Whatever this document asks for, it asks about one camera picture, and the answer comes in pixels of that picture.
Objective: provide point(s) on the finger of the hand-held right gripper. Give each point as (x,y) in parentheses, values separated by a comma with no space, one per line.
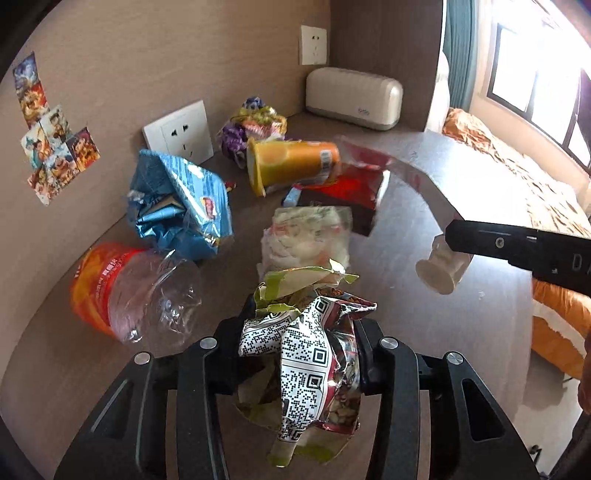
(517,247)

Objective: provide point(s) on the green wrapper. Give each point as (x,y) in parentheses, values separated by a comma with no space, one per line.
(295,281)

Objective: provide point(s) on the red foil packet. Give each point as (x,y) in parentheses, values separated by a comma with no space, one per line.
(358,184)

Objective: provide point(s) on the white pillow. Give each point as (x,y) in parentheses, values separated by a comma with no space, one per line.
(441,92)

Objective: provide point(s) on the red nut snack wrapper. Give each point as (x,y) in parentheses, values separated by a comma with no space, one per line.
(300,364)

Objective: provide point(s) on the purple and yellow snack bag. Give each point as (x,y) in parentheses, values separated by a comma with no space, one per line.
(249,124)

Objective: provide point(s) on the clear bottle with orange label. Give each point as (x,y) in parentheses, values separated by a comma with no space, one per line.
(134,295)

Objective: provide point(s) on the bed with orange blanket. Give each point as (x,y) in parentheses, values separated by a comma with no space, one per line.
(521,175)

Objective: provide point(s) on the blue snack bag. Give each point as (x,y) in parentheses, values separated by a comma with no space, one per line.
(184,203)

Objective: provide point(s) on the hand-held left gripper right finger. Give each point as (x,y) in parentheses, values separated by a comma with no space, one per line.
(369,364)

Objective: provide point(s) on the white wall socket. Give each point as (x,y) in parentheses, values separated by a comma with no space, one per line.
(178,131)
(314,45)

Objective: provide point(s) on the cluster of wall picture cards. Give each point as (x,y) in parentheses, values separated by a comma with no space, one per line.
(51,147)

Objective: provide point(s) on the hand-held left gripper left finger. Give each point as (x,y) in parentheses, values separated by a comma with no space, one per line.
(226,353)

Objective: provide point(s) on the window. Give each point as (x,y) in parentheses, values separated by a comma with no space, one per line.
(535,78)

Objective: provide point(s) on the cream ribbed box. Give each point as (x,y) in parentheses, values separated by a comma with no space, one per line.
(353,97)

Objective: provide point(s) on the teal curtain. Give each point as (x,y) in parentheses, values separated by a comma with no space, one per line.
(461,50)

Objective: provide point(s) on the clear white plastic packet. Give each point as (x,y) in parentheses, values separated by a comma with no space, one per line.
(304,235)

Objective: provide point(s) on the black flat box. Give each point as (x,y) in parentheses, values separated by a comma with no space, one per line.
(362,219)

